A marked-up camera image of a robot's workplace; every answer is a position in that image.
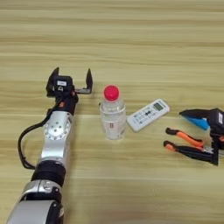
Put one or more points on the labelled black box, gripper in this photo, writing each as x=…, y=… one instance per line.
x=217, y=119
x=62, y=83

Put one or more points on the clear bottle with red cap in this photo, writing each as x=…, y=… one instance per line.
x=113, y=119

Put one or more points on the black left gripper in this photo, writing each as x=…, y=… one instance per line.
x=68, y=103

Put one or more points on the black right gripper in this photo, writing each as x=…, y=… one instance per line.
x=220, y=140

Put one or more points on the white remote control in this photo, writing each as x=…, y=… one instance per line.
x=147, y=115

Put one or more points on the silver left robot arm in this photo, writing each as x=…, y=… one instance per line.
x=57, y=137

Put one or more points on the labelled black box, right gripper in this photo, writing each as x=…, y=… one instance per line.
x=217, y=119

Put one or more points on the orange and black pliers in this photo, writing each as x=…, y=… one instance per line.
x=189, y=138

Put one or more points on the labelled black box, left gripper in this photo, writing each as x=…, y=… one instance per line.
x=62, y=83

